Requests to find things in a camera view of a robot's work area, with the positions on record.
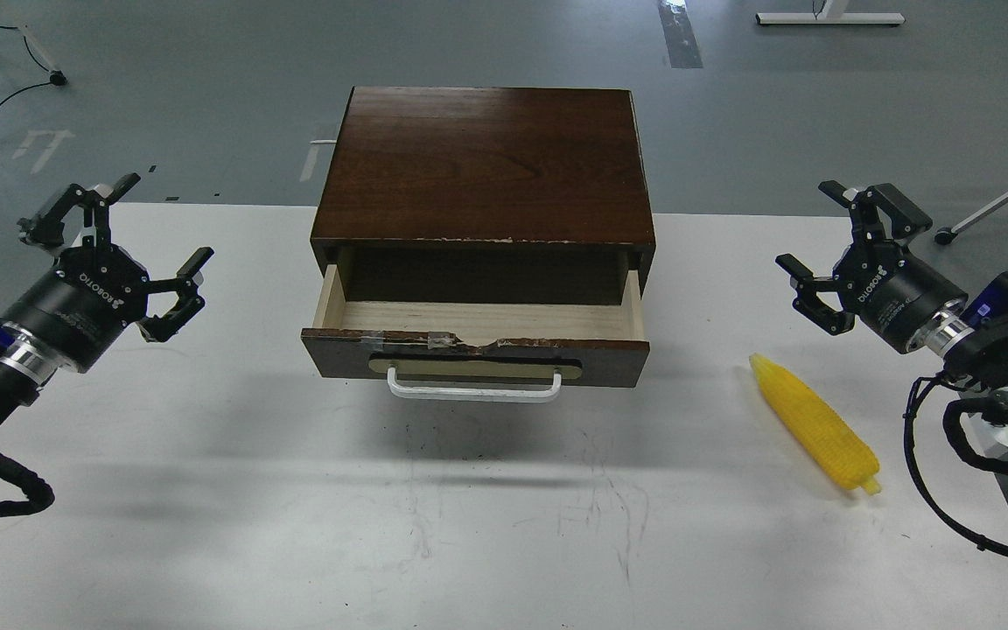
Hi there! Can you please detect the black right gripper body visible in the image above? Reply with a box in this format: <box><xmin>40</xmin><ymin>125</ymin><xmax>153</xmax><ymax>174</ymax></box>
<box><xmin>835</xmin><ymin>243</ymin><xmax>968</xmax><ymax>354</ymax></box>

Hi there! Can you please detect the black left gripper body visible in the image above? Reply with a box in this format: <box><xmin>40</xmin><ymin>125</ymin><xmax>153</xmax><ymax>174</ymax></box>
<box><xmin>0</xmin><ymin>246</ymin><xmax>149</xmax><ymax>374</ymax></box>

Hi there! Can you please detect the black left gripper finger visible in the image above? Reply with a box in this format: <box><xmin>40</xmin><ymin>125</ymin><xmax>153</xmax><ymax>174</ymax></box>
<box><xmin>137</xmin><ymin>247</ymin><xmax>214</xmax><ymax>343</ymax></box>
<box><xmin>17</xmin><ymin>172</ymin><xmax>141</xmax><ymax>254</ymax></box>

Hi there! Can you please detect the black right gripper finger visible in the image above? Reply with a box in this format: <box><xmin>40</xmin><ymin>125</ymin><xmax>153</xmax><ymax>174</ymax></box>
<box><xmin>818</xmin><ymin>180</ymin><xmax>935</xmax><ymax>250</ymax></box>
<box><xmin>775</xmin><ymin>254</ymin><xmax>856</xmax><ymax>335</ymax></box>

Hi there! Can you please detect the yellow plastic corn cob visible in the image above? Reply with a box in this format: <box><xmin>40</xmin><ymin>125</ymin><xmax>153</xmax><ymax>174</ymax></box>
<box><xmin>749</xmin><ymin>353</ymin><xmax>883</xmax><ymax>495</ymax></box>

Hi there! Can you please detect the wooden drawer with white handle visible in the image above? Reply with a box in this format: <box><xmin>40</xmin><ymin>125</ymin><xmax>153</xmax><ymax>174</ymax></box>
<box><xmin>300</xmin><ymin>266</ymin><xmax>649</xmax><ymax>400</ymax></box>

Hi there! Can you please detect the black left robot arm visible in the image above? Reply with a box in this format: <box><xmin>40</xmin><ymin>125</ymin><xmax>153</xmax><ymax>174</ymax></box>
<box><xmin>0</xmin><ymin>174</ymin><xmax>213</xmax><ymax>518</ymax></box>

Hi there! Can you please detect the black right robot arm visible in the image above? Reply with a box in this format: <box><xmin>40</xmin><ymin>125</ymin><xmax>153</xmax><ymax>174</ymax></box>
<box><xmin>776</xmin><ymin>180</ymin><xmax>1008</xmax><ymax>557</ymax></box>

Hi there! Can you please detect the dark wooden drawer cabinet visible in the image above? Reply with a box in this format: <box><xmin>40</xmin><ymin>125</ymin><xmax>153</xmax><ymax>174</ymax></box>
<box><xmin>311</xmin><ymin>85</ymin><xmax>656</xmax><ymax>305</ymax></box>

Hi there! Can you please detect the white wheeled stand top left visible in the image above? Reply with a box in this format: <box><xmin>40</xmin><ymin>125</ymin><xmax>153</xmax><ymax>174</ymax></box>
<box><xmin>0</xmin><ymin>0</ymin><xmax>67</xmax><ymax>87</ymax></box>

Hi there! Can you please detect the white table base top right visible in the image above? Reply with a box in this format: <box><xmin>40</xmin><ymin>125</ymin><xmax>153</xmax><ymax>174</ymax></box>
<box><xmin>753</xmin><ymin>1</ymin><xmax>907</xmax><ymax>27</ymax></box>

